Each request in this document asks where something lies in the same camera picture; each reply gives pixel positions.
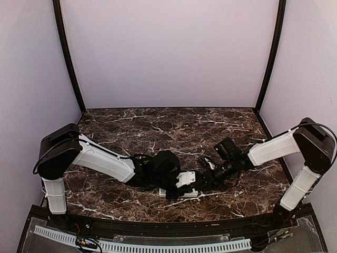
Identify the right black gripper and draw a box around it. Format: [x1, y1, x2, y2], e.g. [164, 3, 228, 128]
[195, 158, 236, 191]

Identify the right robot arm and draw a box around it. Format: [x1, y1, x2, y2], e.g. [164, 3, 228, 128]
[199, 118, 336, 229]

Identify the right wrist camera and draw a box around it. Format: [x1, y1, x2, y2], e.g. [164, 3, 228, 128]
[197, 157, 218, 170]

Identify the black frame post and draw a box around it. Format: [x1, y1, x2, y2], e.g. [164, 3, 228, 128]
[52, 0, 86, 114]
[254, 0, 286, 114]

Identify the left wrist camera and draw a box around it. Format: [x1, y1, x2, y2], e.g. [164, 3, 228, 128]
[176, 171, 203, 188]

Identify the left black frame post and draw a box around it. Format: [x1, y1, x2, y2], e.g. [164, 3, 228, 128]
[52, 0, 86, 114]

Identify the white remote control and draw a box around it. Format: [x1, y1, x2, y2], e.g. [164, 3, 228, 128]
[159, 188, 198, 198]

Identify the white slotted cable duct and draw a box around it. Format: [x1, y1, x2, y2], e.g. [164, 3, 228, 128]
[33, 225, 251, 252]

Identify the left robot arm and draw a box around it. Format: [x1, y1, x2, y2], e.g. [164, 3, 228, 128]
[33, 123, 196, 230]

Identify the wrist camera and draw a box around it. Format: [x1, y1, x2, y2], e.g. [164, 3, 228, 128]
[176, 171, 203, 188]
[197, 157, 218, 170]

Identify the black front rail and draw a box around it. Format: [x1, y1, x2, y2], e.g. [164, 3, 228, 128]
[31, 205, 314, 239]

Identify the right black frame post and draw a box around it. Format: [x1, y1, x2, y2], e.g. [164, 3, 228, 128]
[254, 0, 286, 114]

